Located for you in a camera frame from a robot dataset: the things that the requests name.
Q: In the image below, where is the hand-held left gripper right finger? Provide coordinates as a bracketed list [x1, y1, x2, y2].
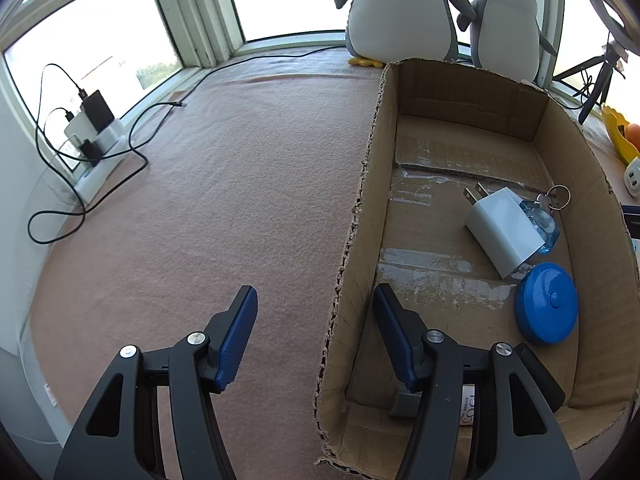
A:
[372, 283, 581, 480]

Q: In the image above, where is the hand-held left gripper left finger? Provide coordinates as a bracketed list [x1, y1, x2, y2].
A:
[52, 285, 259, 480]

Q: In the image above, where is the white bottle with grey cap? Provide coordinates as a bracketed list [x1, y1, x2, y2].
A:
[389, 382, 491, 431]

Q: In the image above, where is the blue round tape measure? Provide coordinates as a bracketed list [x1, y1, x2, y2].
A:
[515, 262, 579, 346]

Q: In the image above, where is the white wall charger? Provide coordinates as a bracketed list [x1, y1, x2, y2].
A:
[464, 182, 546, 280]

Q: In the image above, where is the brown cardboard box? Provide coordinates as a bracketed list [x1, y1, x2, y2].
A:
[314, 57, 640, 476]

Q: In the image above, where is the blue keychain with ring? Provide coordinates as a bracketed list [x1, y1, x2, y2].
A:
[520, 185, 572, 256]

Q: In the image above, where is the pink fleece blanket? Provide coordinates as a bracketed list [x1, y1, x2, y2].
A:
[20, 47, 640, 480]

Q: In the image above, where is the white power strip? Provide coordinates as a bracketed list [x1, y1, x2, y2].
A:
[65, 119, 132, 196]

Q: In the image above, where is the small black charger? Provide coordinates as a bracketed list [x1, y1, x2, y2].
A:
[80, 139, 103, 168]

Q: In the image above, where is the white plugged charger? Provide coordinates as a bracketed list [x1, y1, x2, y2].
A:
[64, 114, 97, 142]

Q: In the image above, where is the large black charger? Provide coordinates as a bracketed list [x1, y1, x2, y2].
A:
[79, 90, 116, 132]

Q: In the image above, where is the yellow plastic bowl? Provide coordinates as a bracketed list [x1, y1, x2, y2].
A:
[601, 104, 640, 165]

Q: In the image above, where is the black tripod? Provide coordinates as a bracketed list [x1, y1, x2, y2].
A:
[552, 42, 628, 126]

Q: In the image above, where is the grey-headed penguin plush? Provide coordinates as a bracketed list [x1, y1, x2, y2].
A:
[456, 0, 558, 86]

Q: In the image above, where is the dark-headed penguin plush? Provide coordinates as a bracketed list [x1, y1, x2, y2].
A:
[334, 0, 477, 68]

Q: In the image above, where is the pink paper tag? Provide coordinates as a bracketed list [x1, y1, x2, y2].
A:
[609, 42, 630, 72]

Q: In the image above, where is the looped black cable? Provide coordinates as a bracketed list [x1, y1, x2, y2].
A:
[27, 102, 187, 246]

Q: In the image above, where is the long black cable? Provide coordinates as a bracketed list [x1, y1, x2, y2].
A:
[170, 42, 351, 108]

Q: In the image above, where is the white window frame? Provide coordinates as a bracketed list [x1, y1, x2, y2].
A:
[0, 0, 640, 111]

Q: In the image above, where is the black charger cable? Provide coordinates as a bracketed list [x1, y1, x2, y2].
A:
[35, 62, 91, 171]

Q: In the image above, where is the white ring light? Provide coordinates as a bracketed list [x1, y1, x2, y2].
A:
[575, 0, 638, 56]

